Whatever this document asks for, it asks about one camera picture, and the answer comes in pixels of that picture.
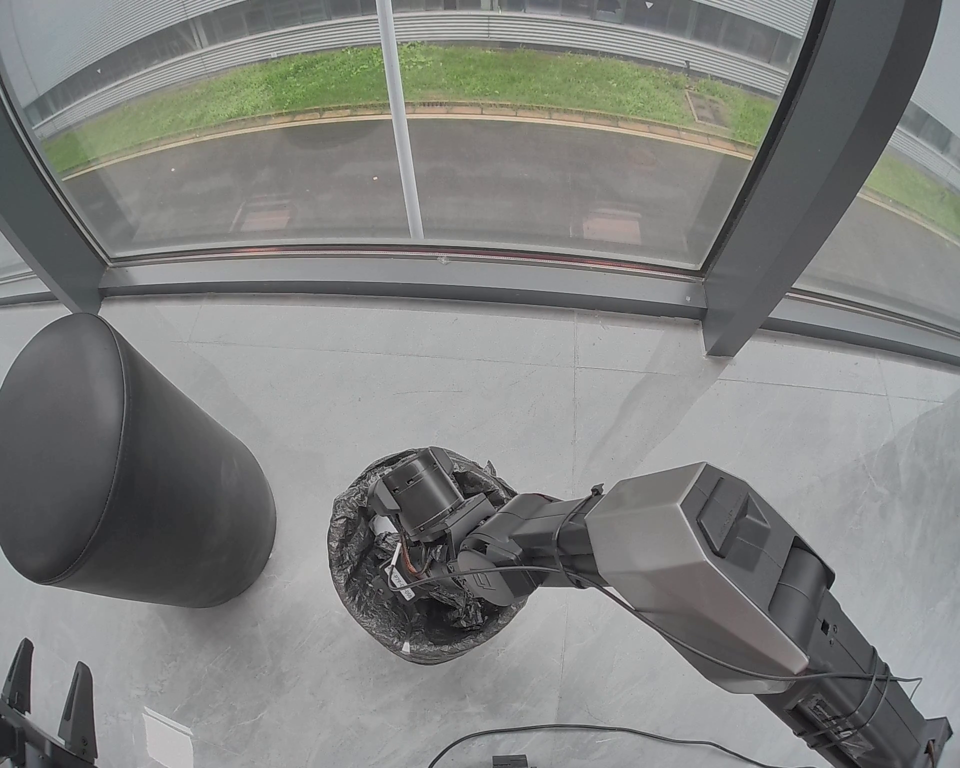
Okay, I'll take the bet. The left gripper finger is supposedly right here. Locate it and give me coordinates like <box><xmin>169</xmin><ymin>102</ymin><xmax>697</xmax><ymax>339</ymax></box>
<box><xmin>3</xmin><ymin>639</ymin><xmax>35</xmax><ymax>714</ymax></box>
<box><xmin>58</xmin><ymin>663</ymin><xmax>99</xmax><ymax>762</ymax></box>

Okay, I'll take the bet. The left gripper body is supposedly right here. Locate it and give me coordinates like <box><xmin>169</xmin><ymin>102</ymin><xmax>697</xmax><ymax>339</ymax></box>
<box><xmin>0</xmin><ymin>701</ymin><xmax>99</xmax><ymax>768</ymax></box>

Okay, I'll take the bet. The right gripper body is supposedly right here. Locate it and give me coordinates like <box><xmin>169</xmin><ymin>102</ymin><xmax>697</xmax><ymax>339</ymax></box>
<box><xmin>378</xmin><ymin>540</ymin><xmax>459</xmax><ymax>605</ymax></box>

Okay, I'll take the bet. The black plastic bag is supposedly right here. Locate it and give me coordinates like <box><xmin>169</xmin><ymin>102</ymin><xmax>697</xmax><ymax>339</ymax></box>
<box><xmin>327</xmin><ymin>447</ymin><xmax>537</xmax><ymax>665</ymax></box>

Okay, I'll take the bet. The dark grey round chair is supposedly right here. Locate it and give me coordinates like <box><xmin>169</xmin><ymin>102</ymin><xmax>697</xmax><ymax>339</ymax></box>
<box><xmin>0</xmin><ymin>313</ymin><xmax>277</xmax><ymax>609</ymax></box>

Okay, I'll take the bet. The window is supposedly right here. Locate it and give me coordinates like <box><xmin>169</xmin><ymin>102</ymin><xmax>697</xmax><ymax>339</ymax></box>
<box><xmin>0</xmin><ymin>0</ymin><xmax>960</xmax><ymax>357</ymax></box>

